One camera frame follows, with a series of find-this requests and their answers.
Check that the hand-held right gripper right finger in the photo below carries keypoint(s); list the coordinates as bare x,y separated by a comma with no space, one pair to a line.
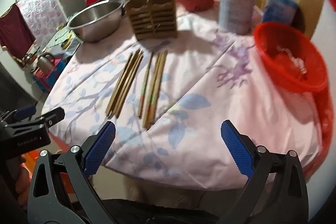
236,150

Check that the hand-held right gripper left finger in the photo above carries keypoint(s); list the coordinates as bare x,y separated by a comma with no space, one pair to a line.
101,148

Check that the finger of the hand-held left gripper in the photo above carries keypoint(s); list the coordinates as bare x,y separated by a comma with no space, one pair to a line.
25,111
53,115

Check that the bunch of wooden chopsticks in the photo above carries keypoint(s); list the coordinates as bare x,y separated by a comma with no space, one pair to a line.
126,82

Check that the wooden chopstick holder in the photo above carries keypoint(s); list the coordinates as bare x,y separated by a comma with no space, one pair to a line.
155,22

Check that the person's left hand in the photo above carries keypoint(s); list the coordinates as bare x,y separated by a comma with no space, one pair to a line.
26,182

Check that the blue plastic stool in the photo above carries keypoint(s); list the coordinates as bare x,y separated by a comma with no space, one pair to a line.
42,83

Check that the pink floral tablecloth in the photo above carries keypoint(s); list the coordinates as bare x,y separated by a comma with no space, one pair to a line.
197,121

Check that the stainless steel kettle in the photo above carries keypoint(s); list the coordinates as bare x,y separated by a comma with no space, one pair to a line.
46,64

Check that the dark teapot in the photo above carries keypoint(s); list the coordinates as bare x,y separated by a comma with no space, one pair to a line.
28,59

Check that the yellow tape roll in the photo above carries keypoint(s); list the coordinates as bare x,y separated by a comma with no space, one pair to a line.
65,43

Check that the side table with green cloth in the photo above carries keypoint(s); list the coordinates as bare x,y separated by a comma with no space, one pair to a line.
59,40

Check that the dark red cloth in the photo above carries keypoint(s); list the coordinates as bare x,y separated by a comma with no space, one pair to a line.
13,32

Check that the stainless steel basin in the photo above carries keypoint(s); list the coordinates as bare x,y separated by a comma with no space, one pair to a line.
97,27

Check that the pink floral plastic sheet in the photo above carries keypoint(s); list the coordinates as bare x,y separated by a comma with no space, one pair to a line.
39,14

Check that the red plastic basket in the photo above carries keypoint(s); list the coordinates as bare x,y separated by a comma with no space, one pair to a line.
273,56

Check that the milk powder tin gold lid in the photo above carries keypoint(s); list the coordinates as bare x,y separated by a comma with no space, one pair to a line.
236,11

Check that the blue lidded plastic canister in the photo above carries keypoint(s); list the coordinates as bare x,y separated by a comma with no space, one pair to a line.
278,8

